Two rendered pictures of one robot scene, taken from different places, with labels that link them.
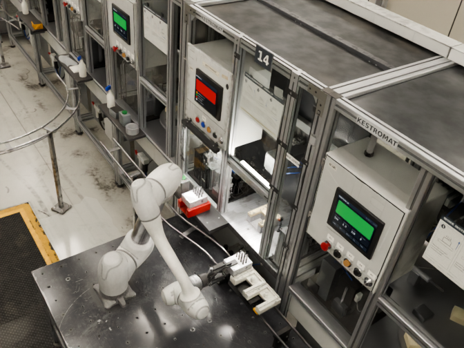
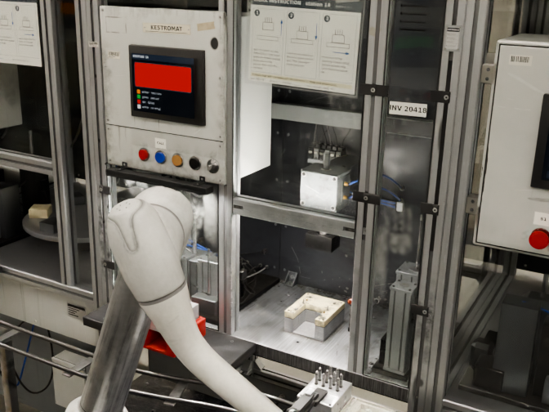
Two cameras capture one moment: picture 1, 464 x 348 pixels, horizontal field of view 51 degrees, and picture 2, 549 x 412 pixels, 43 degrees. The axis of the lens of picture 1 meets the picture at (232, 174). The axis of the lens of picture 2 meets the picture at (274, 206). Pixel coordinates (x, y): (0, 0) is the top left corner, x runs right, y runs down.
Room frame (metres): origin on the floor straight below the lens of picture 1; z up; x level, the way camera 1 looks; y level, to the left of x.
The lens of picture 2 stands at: (0.44, 0.62, 1.92)
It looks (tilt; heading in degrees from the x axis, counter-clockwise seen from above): 18 degrees down; 338
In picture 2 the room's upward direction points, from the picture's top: 1 degrees clockwise
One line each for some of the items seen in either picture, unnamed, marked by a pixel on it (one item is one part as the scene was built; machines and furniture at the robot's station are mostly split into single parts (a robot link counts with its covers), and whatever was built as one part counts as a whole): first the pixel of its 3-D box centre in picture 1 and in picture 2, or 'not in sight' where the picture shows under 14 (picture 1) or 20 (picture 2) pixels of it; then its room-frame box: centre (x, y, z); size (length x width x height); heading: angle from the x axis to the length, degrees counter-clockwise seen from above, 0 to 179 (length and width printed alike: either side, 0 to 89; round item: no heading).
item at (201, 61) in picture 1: (223, 92); (185, 89); (2.44, 0.10, 1.60); 0.42 x 0.29 x 0.46; 39
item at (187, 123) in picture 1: (200, 133); (158, 176); (2.35, 0.21, 1.37); 0.36 x 0.04 x 0.04; 39
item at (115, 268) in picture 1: (114, 270); not in sight; (1.72, 0.57, 0.85); 0.18 x 0.16 x 0.22; 157
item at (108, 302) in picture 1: (115, 291); not in sight; (1.70, 0.56, 0.71); 0.22 x 0.18 x 0.06; 39
